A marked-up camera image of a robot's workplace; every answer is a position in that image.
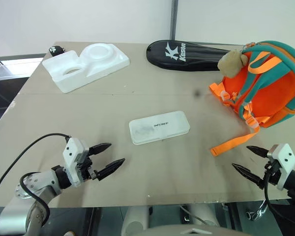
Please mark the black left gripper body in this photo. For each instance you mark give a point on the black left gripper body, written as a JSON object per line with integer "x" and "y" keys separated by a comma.
{"x": 84, "y": 169}

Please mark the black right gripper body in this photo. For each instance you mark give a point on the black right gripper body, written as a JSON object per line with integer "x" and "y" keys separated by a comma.
{"x": 273, "y": 173}

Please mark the white moulded foam tray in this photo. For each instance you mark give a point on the white moulded foam tray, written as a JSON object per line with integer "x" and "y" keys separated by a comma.
{"x": 88, "y": 67}

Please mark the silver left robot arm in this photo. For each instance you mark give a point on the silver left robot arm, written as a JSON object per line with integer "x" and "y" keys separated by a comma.
{"x": 41, "y": 182}

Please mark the orange and teal backpack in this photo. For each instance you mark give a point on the orange and teal backpack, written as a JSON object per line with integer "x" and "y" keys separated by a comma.
{"x": 270, "y": 98}

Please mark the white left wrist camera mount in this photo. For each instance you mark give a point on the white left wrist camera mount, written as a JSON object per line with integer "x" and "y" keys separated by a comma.
{"x": 72, "y": 150}

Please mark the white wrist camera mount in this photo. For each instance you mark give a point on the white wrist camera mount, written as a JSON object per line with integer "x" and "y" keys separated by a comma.
{"x": 72, "y": 150}
{"x": 284, "y": 153}

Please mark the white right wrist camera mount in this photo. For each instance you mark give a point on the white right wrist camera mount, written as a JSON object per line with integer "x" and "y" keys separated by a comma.
{"x": 284, "y": 153}

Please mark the white plastic case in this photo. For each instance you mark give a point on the white plastic case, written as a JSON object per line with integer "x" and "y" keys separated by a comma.
{"x": 159, "y": 127}

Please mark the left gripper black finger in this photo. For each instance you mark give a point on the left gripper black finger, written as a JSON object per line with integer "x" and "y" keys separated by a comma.
{"x": 100, "y": 148}
{"x": 110, "y": 168}

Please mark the chrome metal bracket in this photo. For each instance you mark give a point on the chrome metal bracket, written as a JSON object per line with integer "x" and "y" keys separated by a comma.
{"x": 256, "y": 212}

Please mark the black Kason racket cover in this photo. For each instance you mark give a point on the black Kason racket cover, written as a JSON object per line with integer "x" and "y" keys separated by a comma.
{"x": 186, "y": 57}

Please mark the beige plush toy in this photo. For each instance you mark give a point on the beige plush toy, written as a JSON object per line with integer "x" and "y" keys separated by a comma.
{"x": 232, "y": 63}

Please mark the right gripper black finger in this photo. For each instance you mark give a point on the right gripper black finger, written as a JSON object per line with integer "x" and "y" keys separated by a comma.
{"x": 259, "y": 152}
{"x": 248, "y": 172}

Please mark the white rounded cylinder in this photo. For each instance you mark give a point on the white rounded cylinder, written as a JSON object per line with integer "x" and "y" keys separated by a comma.
{"x": 135, "y": 220}
{"x": 204, "y": 214}

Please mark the small black paw-print pouch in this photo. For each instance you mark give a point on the small black paw-print pouch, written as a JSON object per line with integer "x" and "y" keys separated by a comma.
{"x": 56, "y": 50}

